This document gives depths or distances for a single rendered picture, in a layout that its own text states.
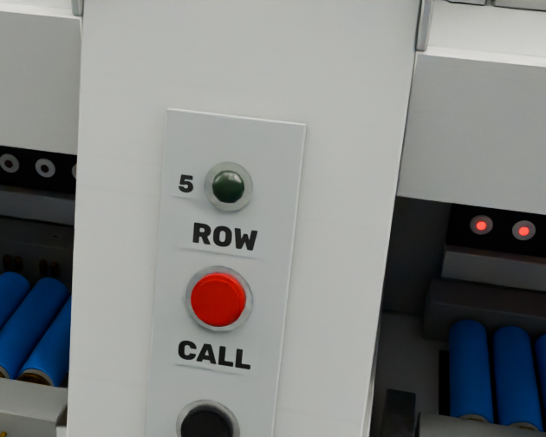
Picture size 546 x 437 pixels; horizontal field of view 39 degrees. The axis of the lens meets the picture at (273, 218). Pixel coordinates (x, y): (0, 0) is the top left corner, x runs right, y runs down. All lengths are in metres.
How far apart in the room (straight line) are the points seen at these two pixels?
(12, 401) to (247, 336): 0.13
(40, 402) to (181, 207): 0.13
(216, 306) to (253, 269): 0.02
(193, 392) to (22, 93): 0.11
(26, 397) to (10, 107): 0.13
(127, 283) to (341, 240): 0.07
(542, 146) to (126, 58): 0.12
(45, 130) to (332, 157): 0.09
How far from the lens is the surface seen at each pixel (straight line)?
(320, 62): 0.22
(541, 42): 0.24
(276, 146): 0.22
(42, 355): 0.36
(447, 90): 0.22
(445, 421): 0.33
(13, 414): 0.33
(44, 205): 0.44
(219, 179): 0.22
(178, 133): 0.22
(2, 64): 0.25
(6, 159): 0.44
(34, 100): 0.25
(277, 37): 0.22
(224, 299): 0.23
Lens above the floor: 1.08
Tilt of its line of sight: 14 degrees down
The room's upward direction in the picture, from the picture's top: 6 degrees clockwise
